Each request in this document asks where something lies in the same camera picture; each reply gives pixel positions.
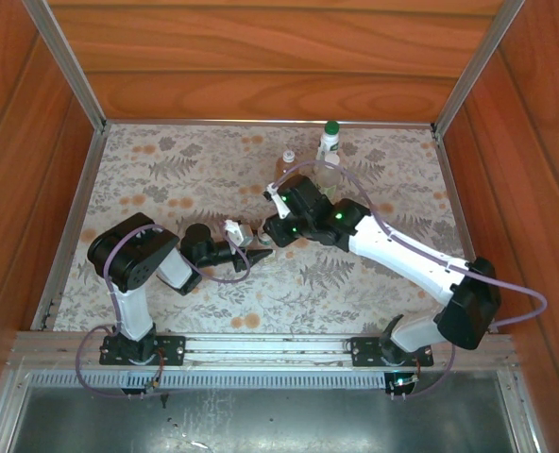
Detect floral patterned tablecloth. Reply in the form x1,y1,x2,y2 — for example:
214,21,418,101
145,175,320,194
52,123,472,334

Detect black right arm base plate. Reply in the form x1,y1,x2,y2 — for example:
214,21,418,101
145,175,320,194
349,335,435,368

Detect white milk drink bottle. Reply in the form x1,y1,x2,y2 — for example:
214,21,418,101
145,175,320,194
314,120,343,166

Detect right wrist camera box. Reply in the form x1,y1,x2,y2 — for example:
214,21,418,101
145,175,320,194
263,185,291,220

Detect grey metal sheet panel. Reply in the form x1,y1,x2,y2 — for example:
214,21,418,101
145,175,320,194
5,386,521,453

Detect aluminium table edge rail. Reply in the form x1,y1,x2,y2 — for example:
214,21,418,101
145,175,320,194
431,130,480,265
104,118,435,129
29,129,110,331

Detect slotted grey cable duct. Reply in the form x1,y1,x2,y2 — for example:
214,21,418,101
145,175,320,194
24,369,502,391

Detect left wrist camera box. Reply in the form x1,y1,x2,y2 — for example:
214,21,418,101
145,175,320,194
225,219,255,246

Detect aluminium frame rail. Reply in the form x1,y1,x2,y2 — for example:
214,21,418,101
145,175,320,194
495,370,545,453
0,367,33,453

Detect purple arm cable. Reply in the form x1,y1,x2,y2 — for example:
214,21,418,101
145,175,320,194
272,159,549,400
75,222,250,397

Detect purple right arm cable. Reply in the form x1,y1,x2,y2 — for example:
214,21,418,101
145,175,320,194
272,159,549,400

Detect aluminium frame post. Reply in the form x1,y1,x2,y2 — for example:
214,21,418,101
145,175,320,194
23,0,109,136
431,0,529,138

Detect wide aluminium base rail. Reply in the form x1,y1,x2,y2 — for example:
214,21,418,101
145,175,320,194
8,329,519,372

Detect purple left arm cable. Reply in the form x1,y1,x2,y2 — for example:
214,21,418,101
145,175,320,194
75,222,250,397

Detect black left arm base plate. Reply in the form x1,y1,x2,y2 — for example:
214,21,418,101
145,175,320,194
98,333,187,367

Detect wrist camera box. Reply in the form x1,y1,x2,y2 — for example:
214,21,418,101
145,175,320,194
263,185,291,220
225,219,255,246

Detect amber drink bottle red label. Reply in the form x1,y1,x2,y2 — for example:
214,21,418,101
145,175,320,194
273,149,299,185

